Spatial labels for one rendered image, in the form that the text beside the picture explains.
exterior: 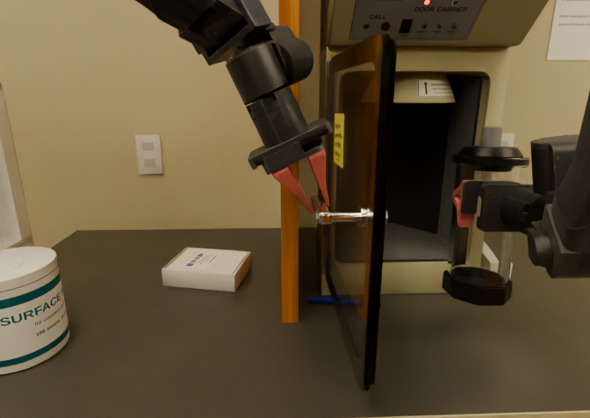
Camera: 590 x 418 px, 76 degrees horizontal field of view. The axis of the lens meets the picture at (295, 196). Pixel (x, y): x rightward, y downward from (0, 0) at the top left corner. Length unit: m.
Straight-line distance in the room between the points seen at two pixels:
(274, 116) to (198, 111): 0.72
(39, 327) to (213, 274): 0.30
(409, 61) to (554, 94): 0.72
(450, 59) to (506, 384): 0.51
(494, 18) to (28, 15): 1.11
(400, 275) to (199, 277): 0.41
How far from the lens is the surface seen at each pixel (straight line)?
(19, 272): 0.67
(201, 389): 0.60
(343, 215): 0.43
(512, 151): 0.64
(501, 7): 0.70
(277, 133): 0.43
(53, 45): 1.27
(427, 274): 0.82
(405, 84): 0.75
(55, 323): 0.72
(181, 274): 0.84
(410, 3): 0.65
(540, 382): 0.69
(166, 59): 1.16
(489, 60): 0.77
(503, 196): 0.58
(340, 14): 0.63
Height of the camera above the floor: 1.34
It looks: 15 degrees down
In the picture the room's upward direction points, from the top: straight up
